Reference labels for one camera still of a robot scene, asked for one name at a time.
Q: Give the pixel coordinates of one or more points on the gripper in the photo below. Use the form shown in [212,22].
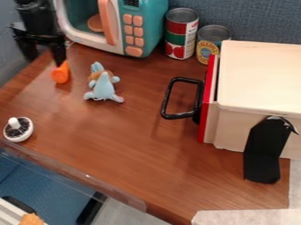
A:
[36,25]

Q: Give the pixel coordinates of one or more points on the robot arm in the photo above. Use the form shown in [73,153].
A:
[35,5]

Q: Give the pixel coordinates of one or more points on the orange toy carrot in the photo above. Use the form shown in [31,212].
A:
[61,73]

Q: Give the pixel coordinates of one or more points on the blue plush animal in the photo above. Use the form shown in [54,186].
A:
[102,85]

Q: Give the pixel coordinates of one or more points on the toy microwave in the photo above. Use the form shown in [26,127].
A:
[113,25]

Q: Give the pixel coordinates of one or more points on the white toy mushroom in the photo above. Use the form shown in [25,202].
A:
[18,129]

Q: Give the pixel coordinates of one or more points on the red and green can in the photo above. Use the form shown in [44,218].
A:
[181,33]

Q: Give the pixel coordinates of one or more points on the yellow and blue can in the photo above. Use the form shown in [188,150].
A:
[209,42]

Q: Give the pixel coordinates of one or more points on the cabinet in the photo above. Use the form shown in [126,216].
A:
[258,96]

